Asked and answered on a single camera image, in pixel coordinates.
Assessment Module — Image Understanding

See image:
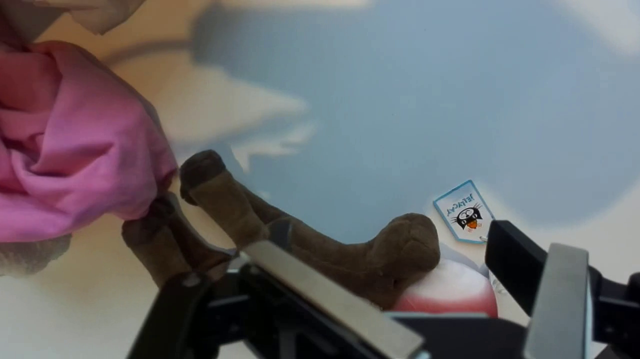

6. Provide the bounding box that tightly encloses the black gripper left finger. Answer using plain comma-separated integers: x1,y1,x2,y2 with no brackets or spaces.
127,218,428,359

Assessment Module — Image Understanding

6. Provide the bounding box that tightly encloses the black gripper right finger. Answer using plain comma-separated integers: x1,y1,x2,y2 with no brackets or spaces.
483,220,640,359

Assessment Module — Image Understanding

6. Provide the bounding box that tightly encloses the brown plush reindeer toy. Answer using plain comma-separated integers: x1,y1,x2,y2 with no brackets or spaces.
119,148,502,322

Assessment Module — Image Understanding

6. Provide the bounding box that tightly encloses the pink cloth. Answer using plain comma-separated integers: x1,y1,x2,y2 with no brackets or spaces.
0,39,177,246

